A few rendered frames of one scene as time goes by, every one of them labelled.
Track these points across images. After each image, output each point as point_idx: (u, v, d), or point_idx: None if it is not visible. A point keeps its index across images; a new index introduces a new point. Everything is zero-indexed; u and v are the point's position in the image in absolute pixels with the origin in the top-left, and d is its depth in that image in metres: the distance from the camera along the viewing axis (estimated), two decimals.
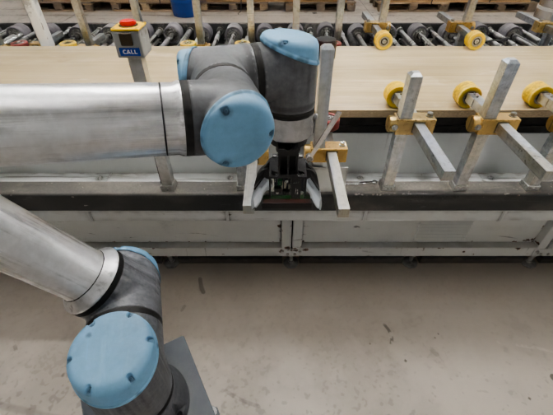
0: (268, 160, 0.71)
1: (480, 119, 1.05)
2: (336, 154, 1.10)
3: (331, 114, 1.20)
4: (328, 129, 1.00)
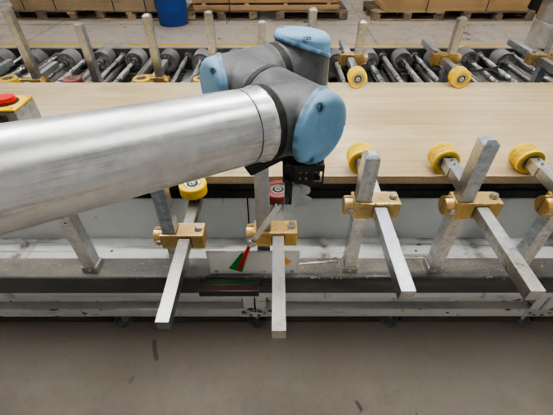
0: (288, 171, 0.68)
1: (453, 202, 0.87)
2: (283, 239, 0.92)
3: (282, 184, 1.02)
4: (268, 220, 0.82)
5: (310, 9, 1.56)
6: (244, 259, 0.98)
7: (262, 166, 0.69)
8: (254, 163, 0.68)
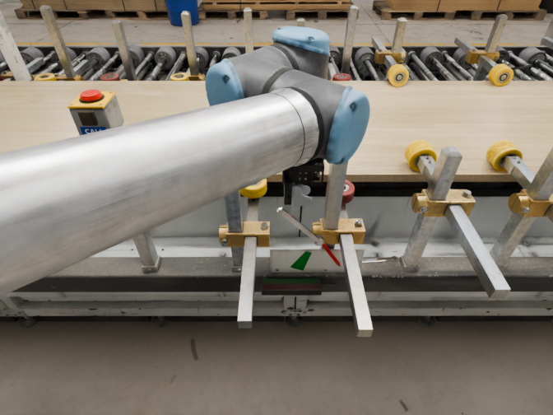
0: (287, 171, 0.68)
1: (527, 200, 0.86)
2: (352, 237, 0.91)
3: (344, 182, 1.01)
4: (294, 221, 0.82)
5: (350, 6, 1.55)
6: (333, 255, 0.97)
7: None
8: None
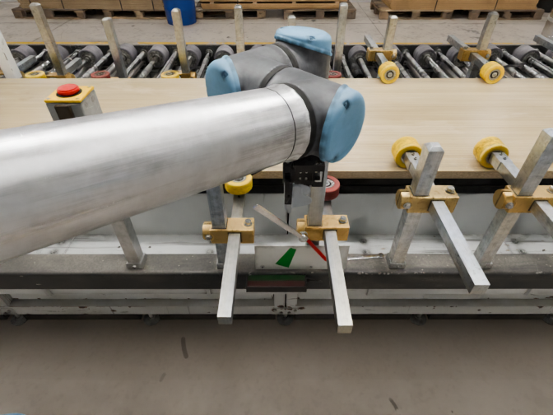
0: (288, 171, 0.68)
1: (512, 196, 0.85)
2: (336, 234, 0.90)
3: (329, 179, 1.01)
4: (273, 218, 0.82)
5: (341, 4, 1.54)
6: (319, 251, 0.96)
7: None
8: None
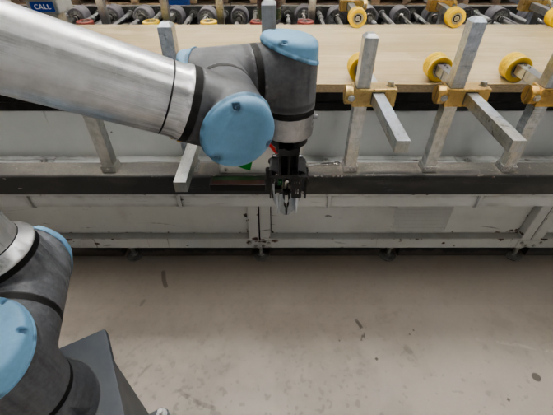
0: (268, 160, 0.71)
1: (446, 89, 0.94)
2: None
3: None
4: None
5: None
6: (276, 151, 1.05)
7: None
8: None
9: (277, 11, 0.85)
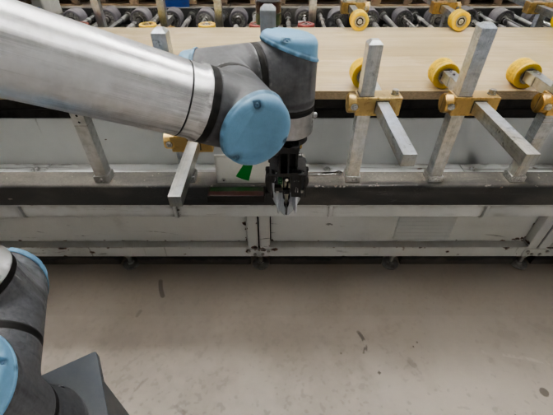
0: (268, 160, 0.71)
1: (453, 97, 0.90)
2: None
3: None
4: None
5: None
6: None
7: None
8: None
9: (277, 16, 0.81)
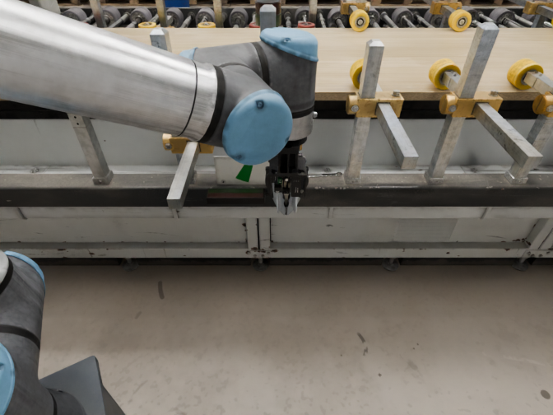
0: (268, 160, 0.71)
1: (454, 99, 0.89)
2: None
3: None
4: None
5: None
6: None
7: None
8: None
9: (277, 17, 0.81)
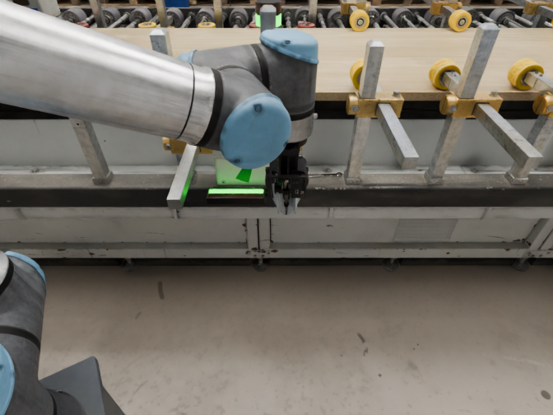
0: None
1: (454, 100, 0.89)
2: None
3: None
4: None
5: None
6: None
7: None
8: None
9: (277, 17, 0.81)
